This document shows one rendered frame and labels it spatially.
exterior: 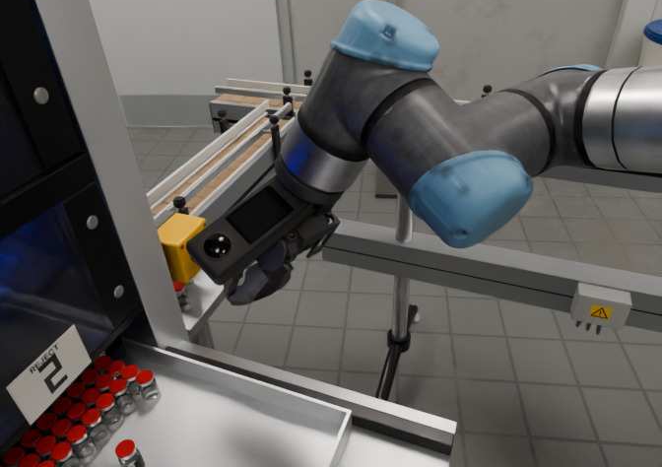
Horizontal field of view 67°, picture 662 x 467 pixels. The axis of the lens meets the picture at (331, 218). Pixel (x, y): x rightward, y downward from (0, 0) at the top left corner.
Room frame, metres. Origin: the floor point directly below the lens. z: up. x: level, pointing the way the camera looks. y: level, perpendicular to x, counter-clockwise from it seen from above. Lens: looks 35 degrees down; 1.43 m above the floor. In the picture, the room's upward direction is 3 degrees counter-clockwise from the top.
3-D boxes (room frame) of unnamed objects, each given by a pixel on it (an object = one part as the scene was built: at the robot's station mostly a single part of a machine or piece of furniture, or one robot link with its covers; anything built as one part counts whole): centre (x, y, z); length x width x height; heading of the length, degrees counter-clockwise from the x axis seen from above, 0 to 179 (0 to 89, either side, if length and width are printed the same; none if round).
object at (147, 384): (0.41, 0.24, 0.90); 0.02 x 0.02 x 0.05
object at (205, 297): (0.62, 0.26, 0.87); 0.14 x 0.13 x 0.02; 67
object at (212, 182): (0.90, 0.25, 0.92); 0.69 x 0.15 x 0.16; 157
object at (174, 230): (0.59, 0.23, 0.99); 0.08 x 0.07 x 0.07; 67
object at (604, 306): (0.90, -0.67, 0.50); 0.12 x 0.05 x 0.09; 67
